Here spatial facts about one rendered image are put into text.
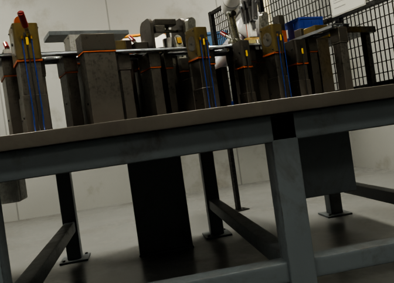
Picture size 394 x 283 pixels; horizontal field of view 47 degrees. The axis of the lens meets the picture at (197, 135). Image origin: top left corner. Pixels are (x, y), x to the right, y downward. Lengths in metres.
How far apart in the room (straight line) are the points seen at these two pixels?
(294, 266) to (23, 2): 4.41
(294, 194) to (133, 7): 4.04
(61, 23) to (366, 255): 4.25
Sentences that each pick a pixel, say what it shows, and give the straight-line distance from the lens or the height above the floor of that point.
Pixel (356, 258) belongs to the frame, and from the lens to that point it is 1.47.
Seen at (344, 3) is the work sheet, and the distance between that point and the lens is 2.54.
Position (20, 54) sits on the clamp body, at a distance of 1.55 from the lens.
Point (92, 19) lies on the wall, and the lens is 5.12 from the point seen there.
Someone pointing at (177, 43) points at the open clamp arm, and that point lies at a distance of 2.14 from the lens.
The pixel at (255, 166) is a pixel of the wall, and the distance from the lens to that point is 5.12.
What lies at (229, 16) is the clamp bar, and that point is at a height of 1.20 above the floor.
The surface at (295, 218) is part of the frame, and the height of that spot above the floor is 0.35.
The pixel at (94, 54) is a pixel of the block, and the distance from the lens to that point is 1.63.
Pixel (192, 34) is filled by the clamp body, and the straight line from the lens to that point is 1.81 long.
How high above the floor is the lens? 0.64
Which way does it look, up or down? level
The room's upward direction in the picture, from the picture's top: 8 degrees counter-clockwise
